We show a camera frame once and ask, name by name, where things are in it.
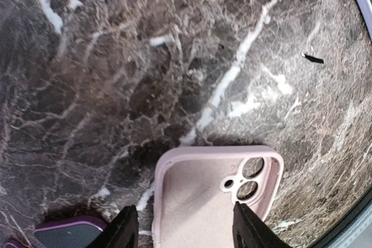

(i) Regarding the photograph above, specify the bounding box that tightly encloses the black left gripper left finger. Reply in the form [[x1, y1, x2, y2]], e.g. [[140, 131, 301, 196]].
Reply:
[[90, 205, 139, 248]]

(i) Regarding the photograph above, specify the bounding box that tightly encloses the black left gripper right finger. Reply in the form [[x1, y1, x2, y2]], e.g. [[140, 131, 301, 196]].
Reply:
[[233, 202, 290, 248]]

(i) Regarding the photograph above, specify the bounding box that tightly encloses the black smartphone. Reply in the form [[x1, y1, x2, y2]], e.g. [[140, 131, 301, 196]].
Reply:
[[34, 216, 107, 248]]

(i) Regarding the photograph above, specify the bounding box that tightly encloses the pink phone case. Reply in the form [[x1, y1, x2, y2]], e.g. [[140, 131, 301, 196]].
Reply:
[[152, 145, 284, 247]]

